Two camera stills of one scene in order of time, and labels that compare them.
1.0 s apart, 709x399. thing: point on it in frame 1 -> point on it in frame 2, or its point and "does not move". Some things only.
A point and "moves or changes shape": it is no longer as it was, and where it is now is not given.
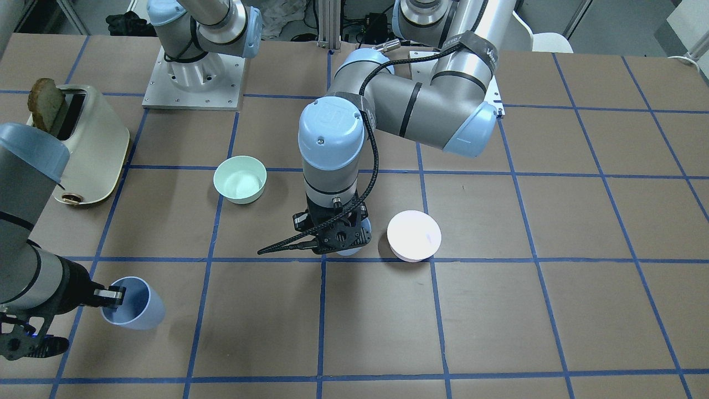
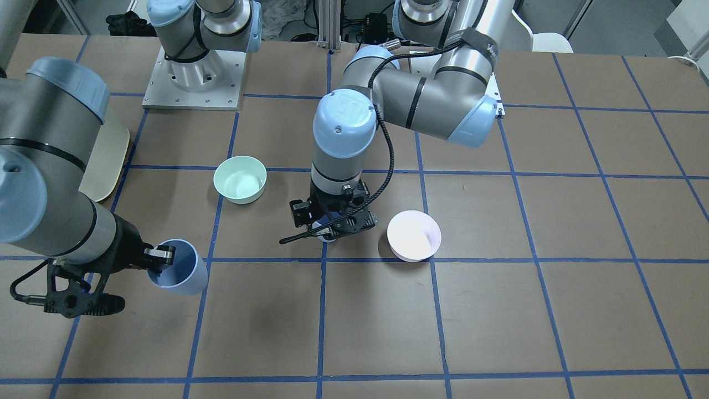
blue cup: (365, 223) moves or changes shape
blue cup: (143, 309) -> (188, 275)
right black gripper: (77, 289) -> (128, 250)
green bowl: (240, 179) does not move
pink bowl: (413, 235) does not move
